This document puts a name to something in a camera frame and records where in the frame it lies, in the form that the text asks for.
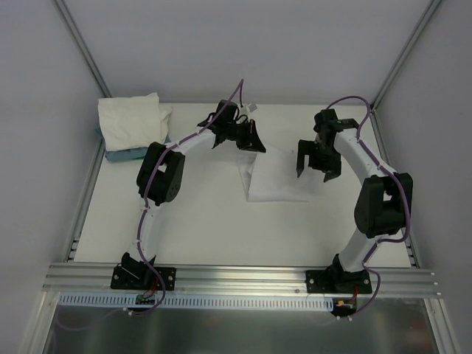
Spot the white t shirt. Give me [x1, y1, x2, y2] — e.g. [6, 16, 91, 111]
[237, 145, 315, 203]
[97, 92, 173, 152]

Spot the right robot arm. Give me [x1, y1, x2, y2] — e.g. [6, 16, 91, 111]
[296, 108, 413, 294]

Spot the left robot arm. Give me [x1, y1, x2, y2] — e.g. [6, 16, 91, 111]
[111, 100, 266, 290]

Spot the folded white t shirt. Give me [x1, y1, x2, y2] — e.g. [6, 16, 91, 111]
[97, 92, 173, 152]

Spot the folded blue t shirt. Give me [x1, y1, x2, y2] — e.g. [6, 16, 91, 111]
[94, 127, 174, 162]

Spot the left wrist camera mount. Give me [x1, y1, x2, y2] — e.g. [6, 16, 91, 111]
[240, 103, 257, 117]

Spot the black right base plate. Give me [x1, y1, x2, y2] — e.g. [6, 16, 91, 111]
[305, 269, 372, 294]

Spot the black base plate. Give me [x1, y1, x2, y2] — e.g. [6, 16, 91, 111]
[110, 263, 176, 291]
[305, 269, 372, 294]

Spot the aluminium front rail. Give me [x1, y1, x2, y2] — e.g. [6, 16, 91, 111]
[42, 262, 442, 299]

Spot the left side aluminium rail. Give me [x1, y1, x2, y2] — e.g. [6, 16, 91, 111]
[60, 139, 105, 263]

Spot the white slotted cable duct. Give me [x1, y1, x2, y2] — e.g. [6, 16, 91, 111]
[58, 292, 334, 312]

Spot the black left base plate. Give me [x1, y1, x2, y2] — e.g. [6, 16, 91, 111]
[110, 263, 176, 291]

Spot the right aluminium frame post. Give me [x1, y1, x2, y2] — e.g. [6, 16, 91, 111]
[370, 0, 443, 111]

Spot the aluminium frame post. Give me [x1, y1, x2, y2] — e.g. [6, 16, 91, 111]
[52, 0, 112, 98]
[370, 0, 443, 111]

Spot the left aluminium frame post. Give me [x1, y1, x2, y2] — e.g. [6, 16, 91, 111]
[52, 0, 112, 98]

